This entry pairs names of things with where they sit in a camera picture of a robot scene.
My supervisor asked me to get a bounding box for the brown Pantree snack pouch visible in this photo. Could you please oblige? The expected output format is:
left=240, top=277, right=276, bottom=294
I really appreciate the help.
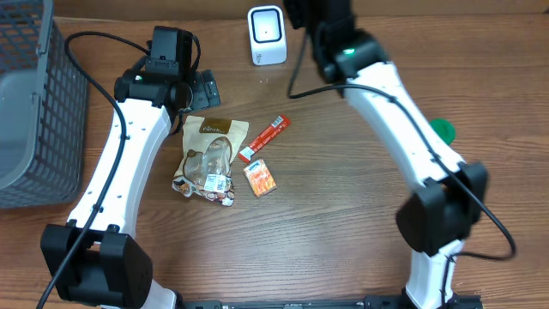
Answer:
left=172, top=116, right=249, bottom=207

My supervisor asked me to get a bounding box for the red snack bar wrapper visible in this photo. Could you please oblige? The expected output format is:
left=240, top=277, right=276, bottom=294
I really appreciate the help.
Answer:
left=238, top=115, right=291, bottom=163

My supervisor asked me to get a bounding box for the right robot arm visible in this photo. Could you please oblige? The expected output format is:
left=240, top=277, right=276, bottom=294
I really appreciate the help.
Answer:
left=283, top=0, right=487, bottom=308

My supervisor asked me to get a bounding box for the green lid jar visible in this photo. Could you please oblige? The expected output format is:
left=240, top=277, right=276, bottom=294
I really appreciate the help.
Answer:
left=430, top=118, right=456, bottom=145

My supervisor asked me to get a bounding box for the orange snack packet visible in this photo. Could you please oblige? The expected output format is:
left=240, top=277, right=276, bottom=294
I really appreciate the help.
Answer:
left=244, top=159, right=277, bottom=197

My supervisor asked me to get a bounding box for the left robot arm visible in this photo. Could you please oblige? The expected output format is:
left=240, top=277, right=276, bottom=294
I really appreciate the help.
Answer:
left=37, top=26, right=201, bottom=308

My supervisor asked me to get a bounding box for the grey plastic mesh basket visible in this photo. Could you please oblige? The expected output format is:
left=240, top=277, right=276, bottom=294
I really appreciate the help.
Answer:
left=1, top=0, right=89, bottom=209

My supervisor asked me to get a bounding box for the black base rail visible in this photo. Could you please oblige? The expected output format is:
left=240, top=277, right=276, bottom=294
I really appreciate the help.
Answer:
left=179, top=294, right=484, bottom=309

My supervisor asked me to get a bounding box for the white barcode scanner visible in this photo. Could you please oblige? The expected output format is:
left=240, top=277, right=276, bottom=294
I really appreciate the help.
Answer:
left=247, top=5, right=287, bottom=66

